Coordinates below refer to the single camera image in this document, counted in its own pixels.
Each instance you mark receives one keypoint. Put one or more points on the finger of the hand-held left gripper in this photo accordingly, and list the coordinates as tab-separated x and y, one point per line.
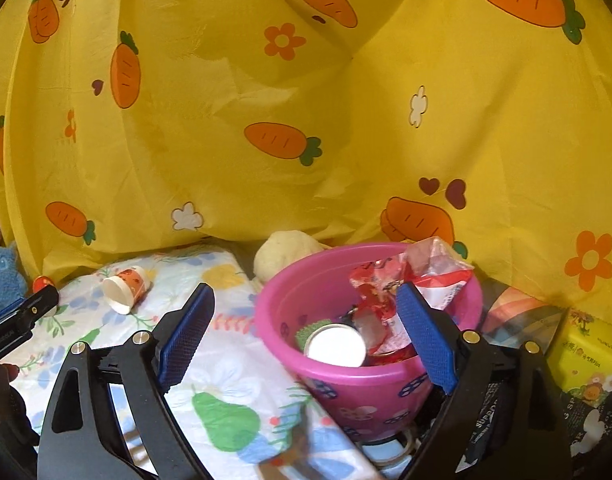
38	302

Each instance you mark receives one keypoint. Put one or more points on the red paper cup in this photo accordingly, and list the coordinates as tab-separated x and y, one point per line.
336	347

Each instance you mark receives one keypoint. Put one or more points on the white orange printed paper cup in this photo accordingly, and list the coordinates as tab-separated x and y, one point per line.
126	285

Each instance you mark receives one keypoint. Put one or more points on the blue plush toy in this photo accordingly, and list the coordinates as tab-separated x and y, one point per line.
3	275

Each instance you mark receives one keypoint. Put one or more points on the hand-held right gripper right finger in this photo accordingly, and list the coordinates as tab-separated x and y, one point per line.
425	340

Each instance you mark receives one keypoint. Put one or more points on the rainbow print box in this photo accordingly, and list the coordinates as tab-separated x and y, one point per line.
525	317

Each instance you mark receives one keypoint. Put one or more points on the black printed box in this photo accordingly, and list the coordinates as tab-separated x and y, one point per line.
595	430

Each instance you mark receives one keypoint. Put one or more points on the floral fruit print sheet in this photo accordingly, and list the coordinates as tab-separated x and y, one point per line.
226	360

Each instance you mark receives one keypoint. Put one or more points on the yellow carrot print curtain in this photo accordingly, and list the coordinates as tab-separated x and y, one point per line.
286	110

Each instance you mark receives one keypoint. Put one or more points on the green foam mesh sleeve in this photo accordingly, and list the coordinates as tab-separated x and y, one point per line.
306	332

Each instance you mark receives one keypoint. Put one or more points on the pink plastic basin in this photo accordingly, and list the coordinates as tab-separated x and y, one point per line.
370	395

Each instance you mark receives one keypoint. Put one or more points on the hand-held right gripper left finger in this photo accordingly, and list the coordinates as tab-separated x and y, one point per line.
186	335

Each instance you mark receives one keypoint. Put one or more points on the yellow tissue pack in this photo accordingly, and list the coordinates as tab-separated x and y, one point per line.
590	355

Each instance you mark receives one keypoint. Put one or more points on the clear red printed plastic bag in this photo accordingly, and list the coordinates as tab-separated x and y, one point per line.
435	270

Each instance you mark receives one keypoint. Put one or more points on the cream plush toy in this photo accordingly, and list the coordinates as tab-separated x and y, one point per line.
286	255

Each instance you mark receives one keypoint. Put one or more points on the small red orange toy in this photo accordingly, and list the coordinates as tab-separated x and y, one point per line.
42	282

